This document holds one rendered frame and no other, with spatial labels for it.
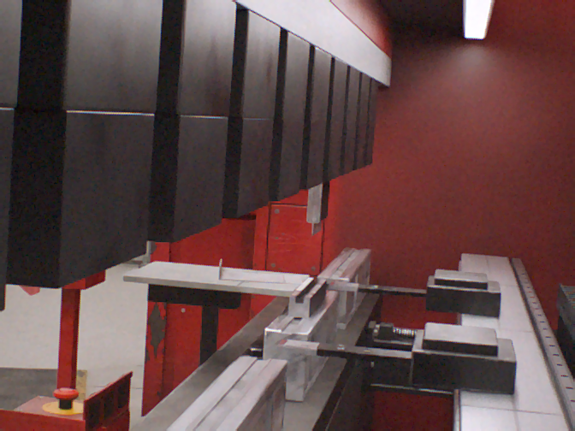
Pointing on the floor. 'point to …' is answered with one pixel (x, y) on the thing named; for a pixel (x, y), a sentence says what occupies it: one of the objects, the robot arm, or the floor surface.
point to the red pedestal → (67, 336)
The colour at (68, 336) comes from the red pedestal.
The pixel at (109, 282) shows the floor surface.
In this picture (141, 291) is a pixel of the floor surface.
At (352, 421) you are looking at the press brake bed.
